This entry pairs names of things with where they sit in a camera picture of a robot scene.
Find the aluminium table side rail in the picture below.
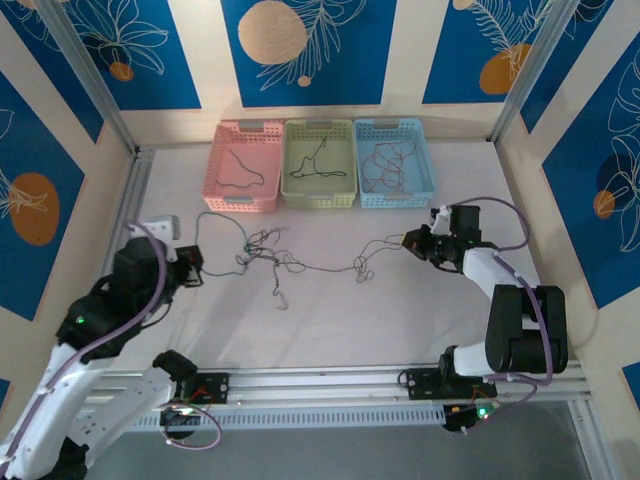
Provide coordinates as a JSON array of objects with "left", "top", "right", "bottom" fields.
[{"left": 102, "top": 146, "right": 155, "bottom": 281}]

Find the grey slotted cable duct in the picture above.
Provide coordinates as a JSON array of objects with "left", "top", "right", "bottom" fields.
[{"left": 119, "top": 404, "right": 447, "bottom": 434}]

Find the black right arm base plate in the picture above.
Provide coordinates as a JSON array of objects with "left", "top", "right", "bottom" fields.
[{"left": 401, "top": 367, "right": 499, "bottom": 401}]

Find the blue plastic basket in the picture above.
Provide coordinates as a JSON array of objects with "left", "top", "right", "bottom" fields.
[{"left": 353, "top": 117, "right": 436, "bottom": 210}]

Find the thin dark grey cable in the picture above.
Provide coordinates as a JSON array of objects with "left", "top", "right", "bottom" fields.
[{"left": 215, "top": 144, "right": 266, "bottom": 190}]

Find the aluminium front rail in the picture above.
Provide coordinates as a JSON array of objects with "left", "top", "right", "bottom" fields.
[{"left": 49, "top": 363, "right": 592, "bottom": 416}]

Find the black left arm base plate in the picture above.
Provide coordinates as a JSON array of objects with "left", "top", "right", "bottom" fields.
[{"left": 180, "top": 372, "right": 231, "bottom": 405}]

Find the pink plastic basket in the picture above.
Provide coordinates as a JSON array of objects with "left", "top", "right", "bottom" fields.
[{"left": 202, "top": 119, "right": 285, "bottom": 215}]

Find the green plastic basket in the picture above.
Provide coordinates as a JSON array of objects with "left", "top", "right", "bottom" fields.
[{"left": 279, "top": 118, "right": 359, "bottom": 210}]

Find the white table mat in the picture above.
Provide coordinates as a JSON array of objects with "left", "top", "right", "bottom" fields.
[{"left": 102, "top": 142, "right": 569, "bottom": 374}]

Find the aluminium frame side rail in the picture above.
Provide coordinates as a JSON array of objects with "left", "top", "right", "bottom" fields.
[{"left": 567, "top": 399, "right": 616, "bottom": 480}]

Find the thin black cable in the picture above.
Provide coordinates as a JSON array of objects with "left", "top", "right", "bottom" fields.
[
  {"left": 289, "top": 135, "right": 348, "bottom": 180},
  {"left": 239, "top": 227, "right": 307, "bottom": 281}
]

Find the aluminium frame post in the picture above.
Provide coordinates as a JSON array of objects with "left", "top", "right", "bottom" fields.
[
  {"left": 34, "top": 0, "right": 142, "bottom": 156},
  {"left": 488, "top": 0, "right": 581, "bottom": 145}
]

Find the thin green cable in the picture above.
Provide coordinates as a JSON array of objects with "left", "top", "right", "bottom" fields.
[{"left": 193, "top": 212, "right": 251, "bottom": 278}]

